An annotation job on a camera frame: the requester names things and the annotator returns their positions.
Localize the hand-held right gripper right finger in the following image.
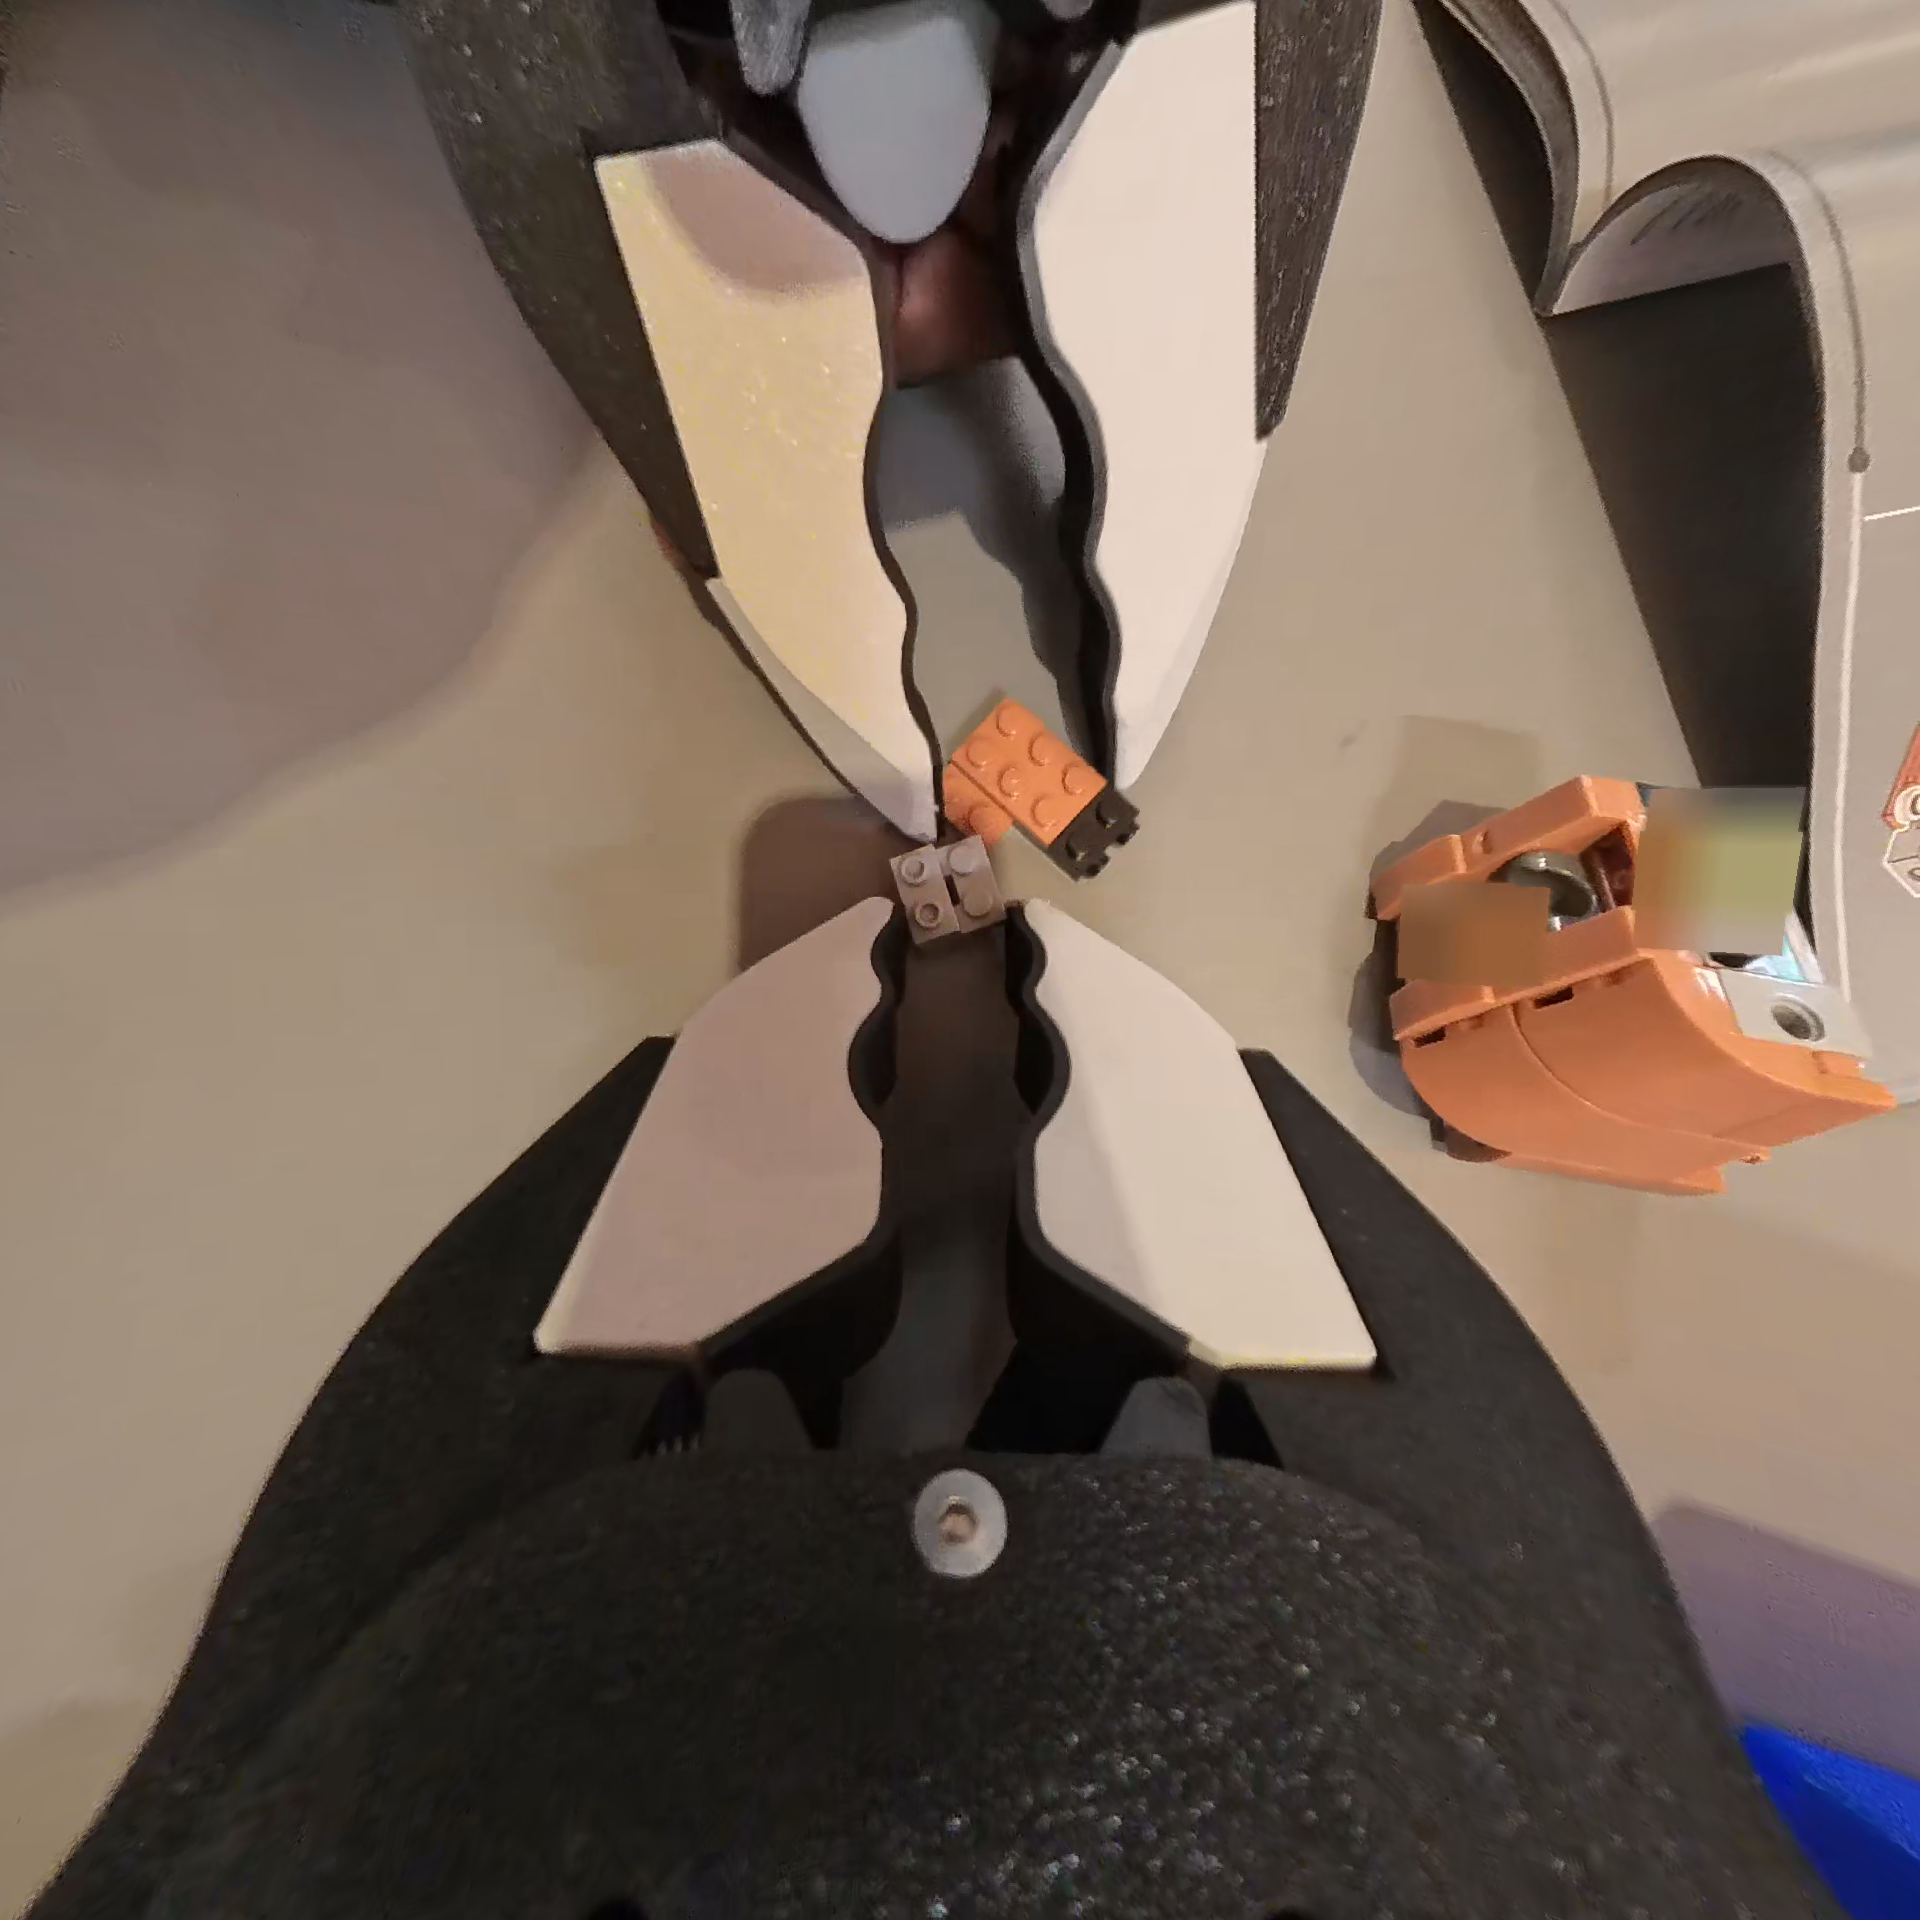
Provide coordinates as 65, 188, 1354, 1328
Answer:
1003, 895, 1375, 1374

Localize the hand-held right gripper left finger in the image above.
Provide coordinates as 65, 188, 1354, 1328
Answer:
533, 895, 900, 1362

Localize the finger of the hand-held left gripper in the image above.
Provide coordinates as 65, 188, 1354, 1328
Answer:
594, 137, 938, 843
1015, 0, 1261, 789

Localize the small black brick piece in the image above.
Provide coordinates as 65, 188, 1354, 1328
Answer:
1051, 791, 1141, 881

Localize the brown brick model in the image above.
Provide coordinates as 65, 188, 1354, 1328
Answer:
1369, 773, 1894, 1197

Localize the brown brick plate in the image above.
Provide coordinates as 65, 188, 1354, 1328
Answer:
942, 697, 1112, 839

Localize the blue plastic bin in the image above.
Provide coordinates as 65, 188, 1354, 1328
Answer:
1739, 1723, 1920, 1920

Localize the grey desk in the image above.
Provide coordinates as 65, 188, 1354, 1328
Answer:
0, 0, 1920, 1920

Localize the person's left hand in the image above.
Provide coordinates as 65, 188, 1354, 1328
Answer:
883, 224, 1041, 387

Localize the grey instruction booklet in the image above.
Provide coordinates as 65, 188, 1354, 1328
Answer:
1418, 0, 1920, 1105

